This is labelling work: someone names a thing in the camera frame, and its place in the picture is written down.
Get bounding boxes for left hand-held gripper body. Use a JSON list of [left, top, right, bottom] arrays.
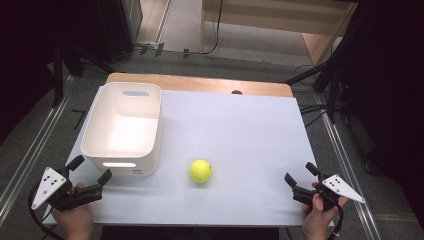
[[30, 166, 104, 212]]

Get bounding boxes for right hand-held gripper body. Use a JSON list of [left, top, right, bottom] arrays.
[[292, 172, 366, 212]]

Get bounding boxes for white plastic storage bin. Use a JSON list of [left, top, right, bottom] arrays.
[[80, 81, 163, 178]]

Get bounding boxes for yellow tennis ball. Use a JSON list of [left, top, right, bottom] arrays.
[[189, 159, 213, 184]]

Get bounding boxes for person's right hand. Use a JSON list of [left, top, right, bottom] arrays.
[[301, 181, 349, 240]]

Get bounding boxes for person's left hand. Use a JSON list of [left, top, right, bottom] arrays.
[[50, 182, 95, 240]]

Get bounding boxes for white board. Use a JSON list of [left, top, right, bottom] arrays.
[[43, 85, 335, 228]]

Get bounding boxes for black metal stand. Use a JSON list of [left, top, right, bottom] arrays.
[[49, 43, 118, 108]]

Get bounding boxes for black stand legs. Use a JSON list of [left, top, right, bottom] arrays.
[[284, 49, 351, 124]]

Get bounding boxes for wooden table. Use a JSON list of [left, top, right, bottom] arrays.
[[105, 72, 294, 99]]

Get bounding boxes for black cabinet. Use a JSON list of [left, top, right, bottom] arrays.
[[59, 0, 144, 64]]

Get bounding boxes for wooden furniture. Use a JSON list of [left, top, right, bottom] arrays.
[[199, 0, 359, 67]]

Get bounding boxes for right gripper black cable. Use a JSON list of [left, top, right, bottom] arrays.
[[328, 203, 345, 240]]

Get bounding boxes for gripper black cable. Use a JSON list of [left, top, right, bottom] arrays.
[[328, 203, 345, 240], [27, 184, 68, 240]]

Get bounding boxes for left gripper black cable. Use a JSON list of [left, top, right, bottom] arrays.
[[27, 184, 68, 240]]

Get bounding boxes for black floor cables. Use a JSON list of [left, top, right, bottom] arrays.
[[293, 64, 338, 128]]

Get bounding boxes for black cable on floor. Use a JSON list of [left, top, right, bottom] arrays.
[[133, 0, 224, 56]]

